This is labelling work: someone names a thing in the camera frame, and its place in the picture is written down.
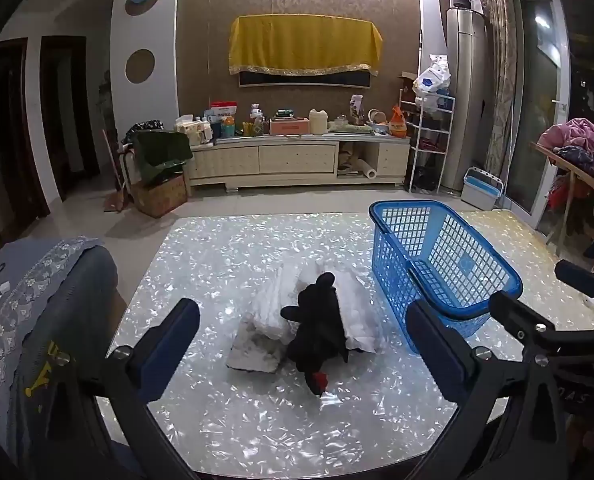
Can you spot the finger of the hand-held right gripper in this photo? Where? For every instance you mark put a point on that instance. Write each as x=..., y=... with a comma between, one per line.
x=519, y=317
x=584, y=280

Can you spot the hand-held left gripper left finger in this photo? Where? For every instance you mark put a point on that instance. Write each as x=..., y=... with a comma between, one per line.
x=169, y=345

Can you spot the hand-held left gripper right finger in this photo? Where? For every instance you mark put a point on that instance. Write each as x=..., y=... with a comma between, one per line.
x=434, y=352

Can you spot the white foam wrap sheet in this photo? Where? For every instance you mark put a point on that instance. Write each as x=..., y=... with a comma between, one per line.
x=362, y=325

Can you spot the blue plastic basket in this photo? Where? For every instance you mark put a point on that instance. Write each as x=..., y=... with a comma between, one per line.
x=442, y=255

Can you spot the black plush toy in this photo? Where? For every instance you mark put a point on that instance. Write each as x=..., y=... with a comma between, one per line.
x=317, y=325

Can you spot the wooden side table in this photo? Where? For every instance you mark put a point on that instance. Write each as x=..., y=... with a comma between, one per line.
x=572, y=175

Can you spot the blue and white storage bin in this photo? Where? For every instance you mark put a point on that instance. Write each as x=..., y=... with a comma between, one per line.
x=482, y=190

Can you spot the chair with blue lace cover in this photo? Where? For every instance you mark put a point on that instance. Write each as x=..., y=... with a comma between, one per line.
x=42, y=300

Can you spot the pile of clothes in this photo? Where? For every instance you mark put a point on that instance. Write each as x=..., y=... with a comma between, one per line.
x=582, y=142

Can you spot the brown cardboard box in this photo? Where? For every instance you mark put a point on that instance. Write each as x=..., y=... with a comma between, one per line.
x=159, y=197

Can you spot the broom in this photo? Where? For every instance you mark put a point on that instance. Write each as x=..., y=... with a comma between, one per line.
x=114, y=195

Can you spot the glass balcony door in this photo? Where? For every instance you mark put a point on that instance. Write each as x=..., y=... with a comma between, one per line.
x=539, y=100

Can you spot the white metal shelf rack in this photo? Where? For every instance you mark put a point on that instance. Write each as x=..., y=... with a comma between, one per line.
x=429, y=155

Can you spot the white paper roll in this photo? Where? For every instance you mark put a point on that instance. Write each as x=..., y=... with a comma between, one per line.
x=364, y=172

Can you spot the cream tissue box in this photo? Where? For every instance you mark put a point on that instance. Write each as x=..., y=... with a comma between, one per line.
x=192, y=132

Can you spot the floor-standing air conditioner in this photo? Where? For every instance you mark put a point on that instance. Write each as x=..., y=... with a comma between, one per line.
x=464, y=100

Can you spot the patterned beige curtain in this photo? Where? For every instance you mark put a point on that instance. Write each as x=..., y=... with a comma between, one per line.
x=499, y=80

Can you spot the cream television cabinet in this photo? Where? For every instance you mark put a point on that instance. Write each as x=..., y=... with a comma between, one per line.
x=287, y=157

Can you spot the blue cup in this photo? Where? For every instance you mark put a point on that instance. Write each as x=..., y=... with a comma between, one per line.
x=228, y=128

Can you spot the orange plastic bag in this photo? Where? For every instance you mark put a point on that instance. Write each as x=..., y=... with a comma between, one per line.
x=398, y=125

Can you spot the red and white package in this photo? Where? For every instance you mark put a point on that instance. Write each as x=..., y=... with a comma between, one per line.
x=224, y=110

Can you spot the orange cardboard box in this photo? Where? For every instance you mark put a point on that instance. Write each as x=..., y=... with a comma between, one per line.
x=289, y=126

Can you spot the white plastic bags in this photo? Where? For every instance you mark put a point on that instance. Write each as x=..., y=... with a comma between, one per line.
x=433, y=77

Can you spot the brown snack bag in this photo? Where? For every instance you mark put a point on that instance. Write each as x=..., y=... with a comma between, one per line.
x=357, y=110

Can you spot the dark wooden doors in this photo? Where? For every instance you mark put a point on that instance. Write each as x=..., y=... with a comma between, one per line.
x=22, y=135

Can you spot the cream plastic jerrycan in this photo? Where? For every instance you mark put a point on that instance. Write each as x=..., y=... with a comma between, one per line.
x=319, y=122

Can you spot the black television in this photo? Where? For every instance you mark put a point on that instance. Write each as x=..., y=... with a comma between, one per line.
x=302, y=79

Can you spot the yellow television cover cloth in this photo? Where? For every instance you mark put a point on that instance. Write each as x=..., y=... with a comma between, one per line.
x=302, y=42

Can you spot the round brown wall disc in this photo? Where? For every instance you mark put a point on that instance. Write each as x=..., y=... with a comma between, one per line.
x=140, y=65

